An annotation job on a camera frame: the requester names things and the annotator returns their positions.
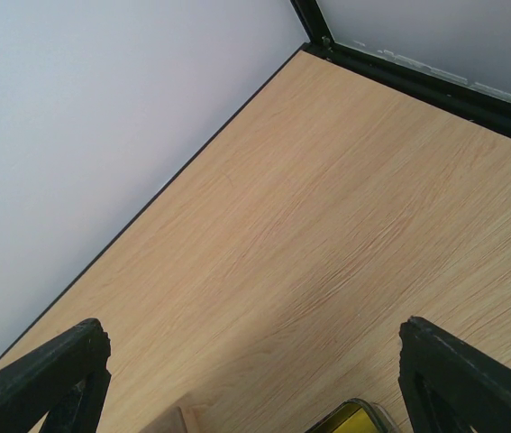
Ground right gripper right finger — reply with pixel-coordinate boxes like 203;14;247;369
398;317;511;432

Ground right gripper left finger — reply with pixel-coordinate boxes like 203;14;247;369
0;318;111;432

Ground gold tin box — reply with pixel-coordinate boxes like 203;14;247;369
308;398;399;433

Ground wooden chess board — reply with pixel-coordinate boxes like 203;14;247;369
141;406;200;433

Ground black aluminium frame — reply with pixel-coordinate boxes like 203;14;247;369
291;1;511;138

